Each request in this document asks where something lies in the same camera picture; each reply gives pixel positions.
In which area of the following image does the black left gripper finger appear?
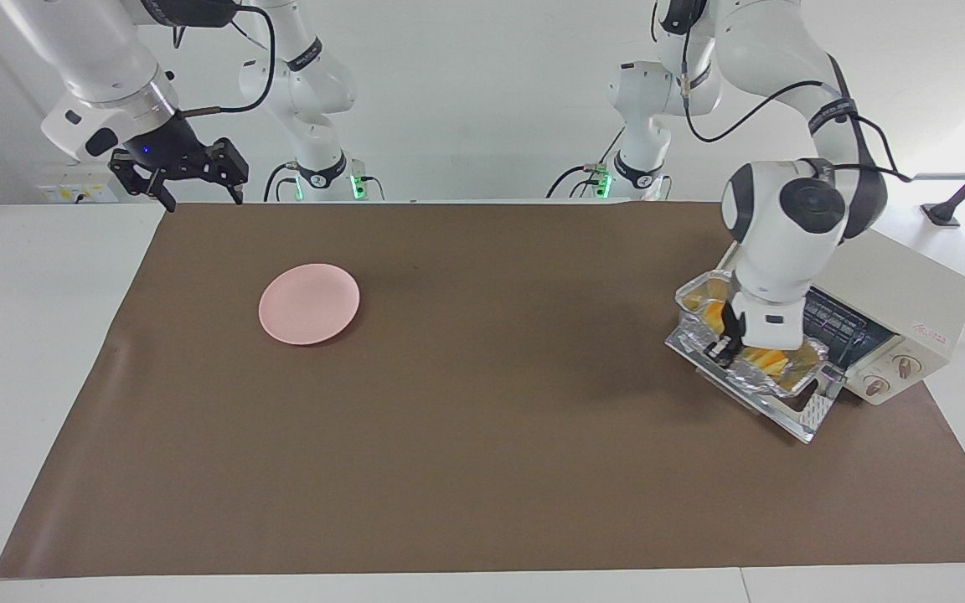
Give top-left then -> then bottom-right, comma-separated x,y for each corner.
704,333 -> 743,369

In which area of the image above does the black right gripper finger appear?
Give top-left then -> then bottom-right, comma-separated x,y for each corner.
202,137 -> 250,206
108,147 -> 178,213

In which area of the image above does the aluminium foil tray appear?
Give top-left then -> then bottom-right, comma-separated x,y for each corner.
673,268 -> 831,399

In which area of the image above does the golden bread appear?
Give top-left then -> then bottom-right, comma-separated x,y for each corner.
700,297 -> 790,374

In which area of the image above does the glass oven door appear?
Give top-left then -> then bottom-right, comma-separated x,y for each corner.
665,322 -> 846,445

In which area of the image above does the white toaster oven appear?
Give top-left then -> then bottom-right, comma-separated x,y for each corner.
802,228 -> 965,407

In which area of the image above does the pink round plate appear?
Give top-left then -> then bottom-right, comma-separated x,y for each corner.
258,263 -> 362,346

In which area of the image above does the brown table mat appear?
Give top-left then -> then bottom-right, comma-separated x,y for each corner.
0,201 -> 965,580

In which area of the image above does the black base cable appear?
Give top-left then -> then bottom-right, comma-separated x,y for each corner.
262,161 -> 301,203
545,159 -> 614,200

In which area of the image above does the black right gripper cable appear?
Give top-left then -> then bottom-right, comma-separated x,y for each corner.
173,0 -> 276,118

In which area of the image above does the white wall socket strip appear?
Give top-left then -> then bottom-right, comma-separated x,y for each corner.
37,183 -> 120,204

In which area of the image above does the metal oven wire rack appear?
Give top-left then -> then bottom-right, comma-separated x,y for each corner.
804,289 -> 890,357

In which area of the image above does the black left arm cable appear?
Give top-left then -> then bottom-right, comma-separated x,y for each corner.
652,0 -> 915,182

